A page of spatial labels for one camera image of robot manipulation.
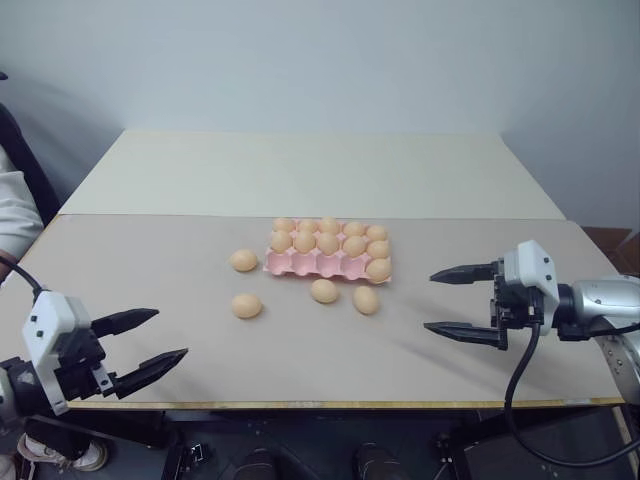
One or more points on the tan egg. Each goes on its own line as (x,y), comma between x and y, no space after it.
(304,242)
(329,225)
(281,240)
(246,305)
(378,268)
(307,225)
(376,232)
(365,299)
(244,260)
(354,229)
(354,245)
(325,291)
(328,243)
(283,224)
(378,249)

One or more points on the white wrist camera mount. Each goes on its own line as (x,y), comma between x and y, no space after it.
(47,320)
(525,260)

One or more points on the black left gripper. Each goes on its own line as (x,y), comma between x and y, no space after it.
(80,365)

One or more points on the person's white-sleeved arm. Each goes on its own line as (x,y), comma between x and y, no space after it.
(17,215)

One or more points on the pink egg tray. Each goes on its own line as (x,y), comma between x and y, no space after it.
(320,265)

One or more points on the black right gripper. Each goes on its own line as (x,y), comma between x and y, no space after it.
(515,307)

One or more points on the dark rounded shape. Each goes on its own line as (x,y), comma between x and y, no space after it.
(260,465)

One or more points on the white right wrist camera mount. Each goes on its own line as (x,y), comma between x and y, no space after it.
(525,260)

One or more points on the white and pink shoe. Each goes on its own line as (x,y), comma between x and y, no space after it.
(90,455)

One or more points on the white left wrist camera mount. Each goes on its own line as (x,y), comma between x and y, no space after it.
(47,320)

